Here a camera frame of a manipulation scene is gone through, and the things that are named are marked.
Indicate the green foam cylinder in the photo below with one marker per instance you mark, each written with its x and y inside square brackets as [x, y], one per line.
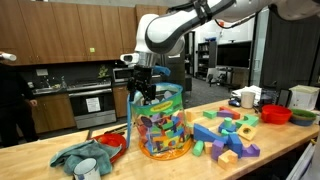
[198, 148]

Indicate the white paper cup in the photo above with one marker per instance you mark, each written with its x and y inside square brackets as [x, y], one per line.
[247, 99]

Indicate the yellow foam ring block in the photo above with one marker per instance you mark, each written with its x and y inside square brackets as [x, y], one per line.
[247, 132]

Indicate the red foam block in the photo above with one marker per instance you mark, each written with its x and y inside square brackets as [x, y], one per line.
[227, 112]

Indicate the clear plastic toy bag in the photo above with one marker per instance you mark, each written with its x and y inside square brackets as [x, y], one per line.
[161, 124]

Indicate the white metal mug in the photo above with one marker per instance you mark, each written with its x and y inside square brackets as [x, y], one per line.
[87, 169]

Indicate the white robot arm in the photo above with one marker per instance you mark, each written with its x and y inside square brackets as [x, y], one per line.
[164, 34]

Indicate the large blue foam block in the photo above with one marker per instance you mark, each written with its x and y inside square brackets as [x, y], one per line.
[231, 140]

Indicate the green and blue bowls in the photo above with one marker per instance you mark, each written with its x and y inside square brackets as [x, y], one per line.
[302, 117]

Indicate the silver microwave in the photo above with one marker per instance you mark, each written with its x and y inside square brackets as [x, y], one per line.
[122, 74]

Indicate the tan foam arch block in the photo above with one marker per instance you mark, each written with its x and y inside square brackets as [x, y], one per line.
[228, 159]

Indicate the red plate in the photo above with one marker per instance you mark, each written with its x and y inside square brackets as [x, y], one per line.
[114, 140]

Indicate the small purple foam block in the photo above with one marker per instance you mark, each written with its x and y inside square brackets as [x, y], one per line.
[217, 148]

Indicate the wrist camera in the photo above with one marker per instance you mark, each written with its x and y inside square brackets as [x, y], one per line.
[130, 59]

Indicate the black oven stove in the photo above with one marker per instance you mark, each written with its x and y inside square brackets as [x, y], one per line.
[92, 104]

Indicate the green foam bridge block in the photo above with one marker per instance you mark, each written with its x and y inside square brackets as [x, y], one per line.
[248, 120]

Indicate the white storage box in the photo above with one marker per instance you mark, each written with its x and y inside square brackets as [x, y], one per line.
[303, 97]

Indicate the person in black clothes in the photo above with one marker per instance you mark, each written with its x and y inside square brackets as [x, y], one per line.
[16, 100]

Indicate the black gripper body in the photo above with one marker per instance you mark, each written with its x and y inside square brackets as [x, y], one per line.
[141, 81]

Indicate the teal cloth towel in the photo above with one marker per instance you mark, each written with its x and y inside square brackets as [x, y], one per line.
[71, 156]

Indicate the red plastic bowl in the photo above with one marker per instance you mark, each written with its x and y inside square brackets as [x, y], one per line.
[275, 114]

